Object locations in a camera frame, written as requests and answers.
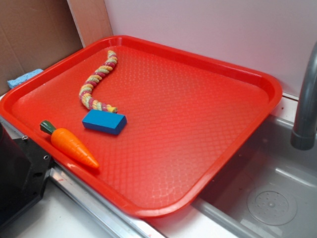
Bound blue sponge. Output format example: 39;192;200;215
7;69;43;89

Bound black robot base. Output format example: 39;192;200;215
0;125;53;228

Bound grey toy sink basin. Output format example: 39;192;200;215
148;114;317;238

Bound grey sink faucet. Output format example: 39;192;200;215
291;45;317;150

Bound blue wooden block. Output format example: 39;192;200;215
82;110;127;135

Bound orange toy carrot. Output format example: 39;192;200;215
40;120;100;169

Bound brown cardboard panel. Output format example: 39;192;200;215
0;0;82;94

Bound multicolored twisted rope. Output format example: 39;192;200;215
79;50;118;114

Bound red plastic tray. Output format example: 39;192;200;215
0;36;282;218

